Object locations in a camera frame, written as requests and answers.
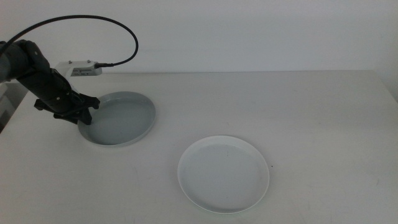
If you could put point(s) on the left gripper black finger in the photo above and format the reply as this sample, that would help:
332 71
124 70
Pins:
66 117
85 116

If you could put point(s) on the shallow grey bowl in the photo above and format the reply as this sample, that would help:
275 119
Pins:
121 119

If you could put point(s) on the shallow white bowl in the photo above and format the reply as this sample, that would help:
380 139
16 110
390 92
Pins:
222 174

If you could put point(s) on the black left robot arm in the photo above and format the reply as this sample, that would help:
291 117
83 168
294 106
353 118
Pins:
28 59

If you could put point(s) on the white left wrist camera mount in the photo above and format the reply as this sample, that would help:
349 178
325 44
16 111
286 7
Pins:
77 69

